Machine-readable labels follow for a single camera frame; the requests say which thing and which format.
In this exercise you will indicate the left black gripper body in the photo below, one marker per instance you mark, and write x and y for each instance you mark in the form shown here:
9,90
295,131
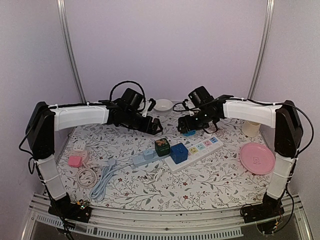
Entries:
131,121

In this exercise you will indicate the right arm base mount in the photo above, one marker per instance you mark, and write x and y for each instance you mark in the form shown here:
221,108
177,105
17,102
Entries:
269,208

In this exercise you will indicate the cream plastic cup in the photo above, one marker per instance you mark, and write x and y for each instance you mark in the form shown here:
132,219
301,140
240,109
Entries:
250,129

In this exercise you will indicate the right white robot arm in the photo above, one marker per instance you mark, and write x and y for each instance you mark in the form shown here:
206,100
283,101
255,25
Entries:
283,117

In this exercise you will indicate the dark green cube socket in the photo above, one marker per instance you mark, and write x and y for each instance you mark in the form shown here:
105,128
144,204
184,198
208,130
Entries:
162,147

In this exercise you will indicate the pink round power strip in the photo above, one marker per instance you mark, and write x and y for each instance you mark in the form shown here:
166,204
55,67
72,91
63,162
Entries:
84,155

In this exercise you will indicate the pink plastic plate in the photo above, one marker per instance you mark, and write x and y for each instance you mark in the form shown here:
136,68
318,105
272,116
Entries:
257,158

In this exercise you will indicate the front aluminium rail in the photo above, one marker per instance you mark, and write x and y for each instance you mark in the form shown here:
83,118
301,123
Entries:
125,224

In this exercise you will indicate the dark blue cube socket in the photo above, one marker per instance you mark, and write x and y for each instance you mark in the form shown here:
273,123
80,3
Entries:
179,153

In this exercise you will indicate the white ceramic bowl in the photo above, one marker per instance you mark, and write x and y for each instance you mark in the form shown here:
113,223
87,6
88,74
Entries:
163,105

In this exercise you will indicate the pink square plug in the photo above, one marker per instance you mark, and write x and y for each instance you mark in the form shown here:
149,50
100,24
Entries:
75,161

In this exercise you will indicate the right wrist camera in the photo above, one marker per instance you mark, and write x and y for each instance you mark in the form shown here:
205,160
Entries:
188,106

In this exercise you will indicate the white plug adapter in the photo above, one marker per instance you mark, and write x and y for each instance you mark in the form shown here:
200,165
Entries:
79,146

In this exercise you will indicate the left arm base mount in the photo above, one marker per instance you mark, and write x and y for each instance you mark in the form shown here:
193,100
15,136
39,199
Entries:
65,209

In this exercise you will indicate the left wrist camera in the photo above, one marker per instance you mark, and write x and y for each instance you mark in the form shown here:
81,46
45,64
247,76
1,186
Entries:
148,107

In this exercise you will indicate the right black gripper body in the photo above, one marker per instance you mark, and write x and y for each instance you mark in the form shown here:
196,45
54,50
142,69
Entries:
201,122

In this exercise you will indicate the light blue charger plug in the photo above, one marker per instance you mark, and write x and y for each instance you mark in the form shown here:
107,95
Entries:
148,154

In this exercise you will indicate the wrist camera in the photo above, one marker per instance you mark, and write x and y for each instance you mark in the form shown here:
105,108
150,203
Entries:
188,106
148,107

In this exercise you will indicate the light blue cube adapter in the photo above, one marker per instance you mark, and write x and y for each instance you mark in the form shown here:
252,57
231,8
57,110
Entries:
189,133

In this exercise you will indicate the left aluminium frame post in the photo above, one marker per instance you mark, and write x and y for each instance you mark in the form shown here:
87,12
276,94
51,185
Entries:
69,49

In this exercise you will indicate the right aluminium frame post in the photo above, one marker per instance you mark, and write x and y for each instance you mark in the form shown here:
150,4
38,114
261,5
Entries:
268,19

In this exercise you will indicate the aluminium frame post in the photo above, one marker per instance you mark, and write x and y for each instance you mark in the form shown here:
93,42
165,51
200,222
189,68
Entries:
268,19
69,49

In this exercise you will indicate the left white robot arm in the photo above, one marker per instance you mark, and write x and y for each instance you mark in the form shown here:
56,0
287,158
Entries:
48,119

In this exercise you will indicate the white long power strip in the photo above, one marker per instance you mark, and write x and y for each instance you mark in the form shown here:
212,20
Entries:
196,153

